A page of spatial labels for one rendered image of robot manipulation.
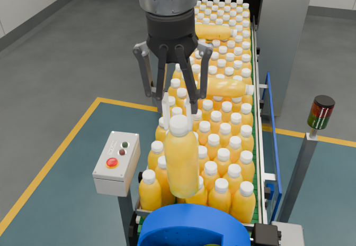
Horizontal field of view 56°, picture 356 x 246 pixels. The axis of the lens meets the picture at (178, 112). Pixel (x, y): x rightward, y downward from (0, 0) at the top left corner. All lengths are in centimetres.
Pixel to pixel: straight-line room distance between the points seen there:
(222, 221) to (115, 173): 40
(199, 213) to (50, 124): 240
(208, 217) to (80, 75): 296
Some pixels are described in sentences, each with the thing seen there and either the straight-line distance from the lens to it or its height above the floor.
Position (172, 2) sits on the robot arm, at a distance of 48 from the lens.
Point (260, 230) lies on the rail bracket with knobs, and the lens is 108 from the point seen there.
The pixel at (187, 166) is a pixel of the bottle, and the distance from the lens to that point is 69.
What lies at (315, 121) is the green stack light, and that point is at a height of 119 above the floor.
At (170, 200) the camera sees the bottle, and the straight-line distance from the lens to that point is 119.
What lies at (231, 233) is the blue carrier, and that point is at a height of 121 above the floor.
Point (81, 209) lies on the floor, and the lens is 239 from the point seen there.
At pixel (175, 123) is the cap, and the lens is 64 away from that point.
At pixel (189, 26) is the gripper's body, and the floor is 169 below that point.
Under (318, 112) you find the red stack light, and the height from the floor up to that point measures 123.
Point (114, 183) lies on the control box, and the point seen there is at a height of 106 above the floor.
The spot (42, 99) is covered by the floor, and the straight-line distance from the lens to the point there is 339.
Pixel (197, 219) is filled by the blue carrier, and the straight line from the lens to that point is 79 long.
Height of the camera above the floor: 190
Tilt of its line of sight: 40 degrees down
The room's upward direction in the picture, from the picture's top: straight up
